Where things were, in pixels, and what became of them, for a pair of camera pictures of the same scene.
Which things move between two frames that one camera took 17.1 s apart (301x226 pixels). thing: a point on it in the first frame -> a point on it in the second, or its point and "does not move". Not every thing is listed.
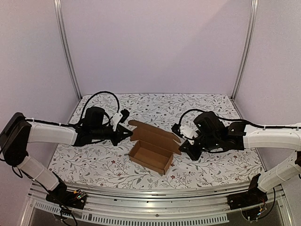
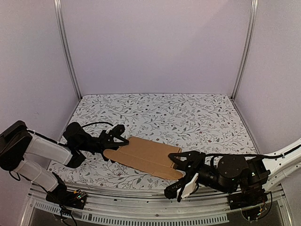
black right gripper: (192, 146) -> (194, 167)
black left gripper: (120, 136) -> (106, 142)
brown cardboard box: (155, 149) -> (147, 157)
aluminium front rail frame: (160, 204) does not move
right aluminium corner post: (254, 7) does not move
